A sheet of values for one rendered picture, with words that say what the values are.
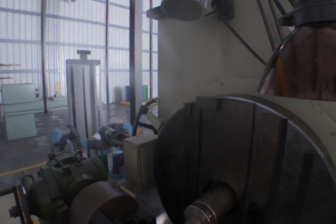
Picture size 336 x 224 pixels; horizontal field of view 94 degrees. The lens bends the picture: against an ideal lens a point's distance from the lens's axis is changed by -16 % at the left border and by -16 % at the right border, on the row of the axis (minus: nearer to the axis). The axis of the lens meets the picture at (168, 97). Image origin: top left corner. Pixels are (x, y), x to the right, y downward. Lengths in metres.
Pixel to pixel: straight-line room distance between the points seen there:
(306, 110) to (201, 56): 0.35
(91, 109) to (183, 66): 1.45
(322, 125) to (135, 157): 0.65
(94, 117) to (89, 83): 0.35
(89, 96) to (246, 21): 1.66
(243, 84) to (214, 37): 0.18
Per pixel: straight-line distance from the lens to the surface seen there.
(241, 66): 0.57
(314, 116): 0.52
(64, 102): 6.21
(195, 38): 0.66
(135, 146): 0.79
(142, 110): 0.78
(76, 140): 1.66
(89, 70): 1.96
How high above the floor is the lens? 1.63
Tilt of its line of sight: 7 degrees down
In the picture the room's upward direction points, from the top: straight up
